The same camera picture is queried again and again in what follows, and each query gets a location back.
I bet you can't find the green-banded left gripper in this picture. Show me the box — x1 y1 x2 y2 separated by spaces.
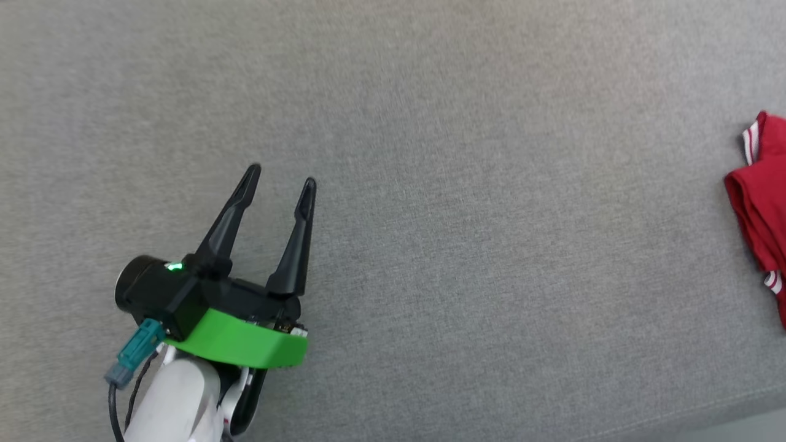
163 163 317 435

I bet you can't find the red and white garment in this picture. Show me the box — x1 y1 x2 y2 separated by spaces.
724 110 786 331

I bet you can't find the grey fabric sofa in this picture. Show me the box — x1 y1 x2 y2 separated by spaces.
0 0 786 442

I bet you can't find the left cable with teal plug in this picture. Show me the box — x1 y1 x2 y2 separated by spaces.
103 318 168 442

